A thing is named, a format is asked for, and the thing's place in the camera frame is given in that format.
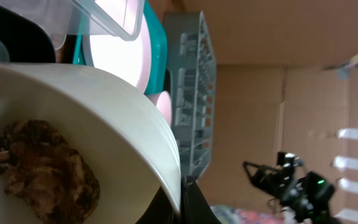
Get white bowl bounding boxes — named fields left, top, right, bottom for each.
left=0, top=63, right=181, bottom=223

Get teal serving tray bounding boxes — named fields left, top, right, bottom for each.
left=72, top=2, right=167, bottom=95

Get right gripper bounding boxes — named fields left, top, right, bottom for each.
left=242, top=152, right=306, bottom=205

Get white round plate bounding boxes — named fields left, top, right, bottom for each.
left=81, top=17, right=152, bottom=93

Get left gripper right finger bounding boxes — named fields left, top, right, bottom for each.
left=136, top=176, right=221, bottom=224

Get brown food lump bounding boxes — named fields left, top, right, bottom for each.
left=0, top=119, right=100, bottom=223

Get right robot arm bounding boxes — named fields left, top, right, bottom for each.
left=242, top=152, right=340, bottom=224

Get cardboard backdrop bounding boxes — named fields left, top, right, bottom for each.
left=150, top=1, right=358, bottom=223

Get black plastic tray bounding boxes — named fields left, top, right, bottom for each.
left=0, top=6, right=56, bottom=63

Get clear plastic bin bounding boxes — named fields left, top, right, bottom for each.
left=0, top=0, right=145, bottom=49

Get grey dishwasher rack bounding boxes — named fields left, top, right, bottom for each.
left=163, top=12, right=217, bottom=179

